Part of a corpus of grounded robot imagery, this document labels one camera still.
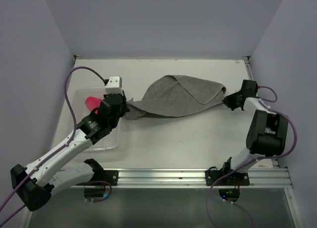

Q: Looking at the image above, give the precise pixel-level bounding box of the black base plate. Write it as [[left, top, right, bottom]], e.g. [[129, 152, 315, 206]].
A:
[[205, 167, 250, 186], [91, 170, 119, 186]]

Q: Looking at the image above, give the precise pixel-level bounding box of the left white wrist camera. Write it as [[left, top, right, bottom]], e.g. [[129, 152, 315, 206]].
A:
[[104, 76, 123, 96]]

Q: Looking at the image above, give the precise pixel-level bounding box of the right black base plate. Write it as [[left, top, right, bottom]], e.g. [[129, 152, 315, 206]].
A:
[[205, 167, 250, 186]]

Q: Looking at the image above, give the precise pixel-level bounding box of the grey towel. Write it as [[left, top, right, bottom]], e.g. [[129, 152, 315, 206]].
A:
[[126, 75, 226, 120]]

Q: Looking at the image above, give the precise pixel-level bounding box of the pink towel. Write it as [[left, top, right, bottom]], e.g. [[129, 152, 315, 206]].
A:
[[85, 96, 102, 111]]

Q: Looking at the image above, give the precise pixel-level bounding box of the aluminium mounting rail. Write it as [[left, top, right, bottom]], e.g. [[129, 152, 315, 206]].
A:
[[31, 166, 290, 189]]

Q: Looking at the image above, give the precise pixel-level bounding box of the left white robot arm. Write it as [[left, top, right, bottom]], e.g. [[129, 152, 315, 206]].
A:
[[10, 92, 129, 211]]

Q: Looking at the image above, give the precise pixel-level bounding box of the clear plastic basket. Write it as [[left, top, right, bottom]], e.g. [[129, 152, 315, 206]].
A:
[[73, 86, 124, 153]]

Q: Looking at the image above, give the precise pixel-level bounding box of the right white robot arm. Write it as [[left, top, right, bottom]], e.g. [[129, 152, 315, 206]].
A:
[[220, 80, 288, 185]]

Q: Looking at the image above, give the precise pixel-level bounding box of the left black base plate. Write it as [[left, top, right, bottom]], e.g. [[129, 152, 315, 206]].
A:
[[91, 170, 119, 186]]

